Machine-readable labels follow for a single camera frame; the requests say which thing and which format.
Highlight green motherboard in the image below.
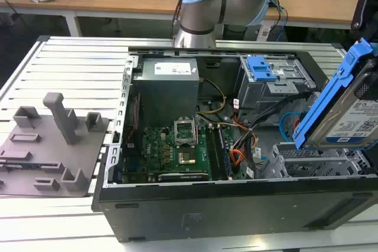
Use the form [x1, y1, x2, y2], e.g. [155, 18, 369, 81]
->
[122, 123, 260, 182]

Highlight black PC case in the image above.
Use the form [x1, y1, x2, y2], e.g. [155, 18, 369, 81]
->
[91, 45, 378, 243]

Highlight black RAM stick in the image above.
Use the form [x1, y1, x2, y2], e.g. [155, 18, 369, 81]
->
[217, 125, 232, 179]

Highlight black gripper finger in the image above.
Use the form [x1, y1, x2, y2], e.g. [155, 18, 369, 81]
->
[355, 70, 378, 102]

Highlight metal CPU socket cover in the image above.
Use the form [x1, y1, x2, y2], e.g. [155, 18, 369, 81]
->
[172, 117, 197, 146]

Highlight grey optical drive cage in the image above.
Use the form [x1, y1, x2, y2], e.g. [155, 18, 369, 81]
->
[237, 55, 318, 123]

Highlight blue room cable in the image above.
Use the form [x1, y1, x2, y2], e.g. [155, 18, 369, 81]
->
[276, 0, 290, 42]

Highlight yellow and black wire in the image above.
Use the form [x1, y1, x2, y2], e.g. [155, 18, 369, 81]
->
[196, 78, 227, 114]

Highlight black graphics card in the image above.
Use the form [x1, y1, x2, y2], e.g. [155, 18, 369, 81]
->
[158, 172, 209, 182]

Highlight grey power supply unit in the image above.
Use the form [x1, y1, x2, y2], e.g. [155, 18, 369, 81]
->
[132, 58, 200, 123]

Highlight blue disk data wire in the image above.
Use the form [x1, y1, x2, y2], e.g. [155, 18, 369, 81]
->
[279, 111, 304, 143]

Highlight grey parts rack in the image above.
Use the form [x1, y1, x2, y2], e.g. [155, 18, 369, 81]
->
[0, 92, 110, 197]

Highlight thin red wire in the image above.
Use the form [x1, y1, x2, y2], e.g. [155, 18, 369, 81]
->
[126, 92, 141, 146]

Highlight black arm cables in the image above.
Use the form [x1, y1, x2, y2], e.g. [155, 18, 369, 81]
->
[172, 0, 194, 40]

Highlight black cable bundle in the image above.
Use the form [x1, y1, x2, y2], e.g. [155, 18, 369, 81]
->
[233, 94, 311, 176]

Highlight orange wire bundle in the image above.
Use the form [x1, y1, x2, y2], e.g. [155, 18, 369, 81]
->
[231, 114, 259, 166]

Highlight black RAM slot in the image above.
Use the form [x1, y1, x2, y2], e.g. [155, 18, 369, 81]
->
[206, 125, 219, 181]

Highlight blue plastic drive latch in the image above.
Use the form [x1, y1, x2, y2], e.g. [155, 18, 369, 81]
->
[247, 56, 278, 83]

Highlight hard disk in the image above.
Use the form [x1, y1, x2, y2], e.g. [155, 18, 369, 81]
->
[292, 38, 378, 150]

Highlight CPU socket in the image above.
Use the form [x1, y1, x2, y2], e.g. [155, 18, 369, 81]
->
[176, 148, 198, 167]

